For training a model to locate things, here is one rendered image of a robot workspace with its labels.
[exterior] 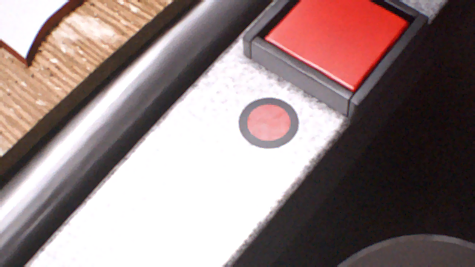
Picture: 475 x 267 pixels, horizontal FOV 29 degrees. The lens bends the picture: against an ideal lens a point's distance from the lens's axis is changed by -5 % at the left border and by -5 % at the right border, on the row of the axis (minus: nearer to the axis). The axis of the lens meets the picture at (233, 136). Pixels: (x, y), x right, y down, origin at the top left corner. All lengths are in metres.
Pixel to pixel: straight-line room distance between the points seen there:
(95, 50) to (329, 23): 0.13
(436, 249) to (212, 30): 0.62
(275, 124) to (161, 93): 0.07
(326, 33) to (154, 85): 0.10
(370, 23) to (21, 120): 0.20
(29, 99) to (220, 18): 0.12
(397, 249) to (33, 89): 0.67
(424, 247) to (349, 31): 0.61
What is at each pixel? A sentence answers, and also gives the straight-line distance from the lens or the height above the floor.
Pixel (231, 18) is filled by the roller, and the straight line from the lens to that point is 0.55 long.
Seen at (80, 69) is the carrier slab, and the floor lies 0.94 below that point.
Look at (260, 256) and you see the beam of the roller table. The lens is 0.50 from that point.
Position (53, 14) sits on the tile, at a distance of 0.53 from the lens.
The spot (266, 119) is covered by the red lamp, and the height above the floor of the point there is 0.92.
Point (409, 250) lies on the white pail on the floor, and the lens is 1.10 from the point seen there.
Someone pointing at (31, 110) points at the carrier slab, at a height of 0.94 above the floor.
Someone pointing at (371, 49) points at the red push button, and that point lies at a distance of 0.52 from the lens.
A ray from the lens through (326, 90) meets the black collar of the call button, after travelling 0.50.
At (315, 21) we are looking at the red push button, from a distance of 0.53.
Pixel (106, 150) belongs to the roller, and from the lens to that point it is 0.51.
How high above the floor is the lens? 1.34
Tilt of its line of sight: 58 degrees down
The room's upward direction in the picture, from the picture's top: 5 degrees counter-clockwise
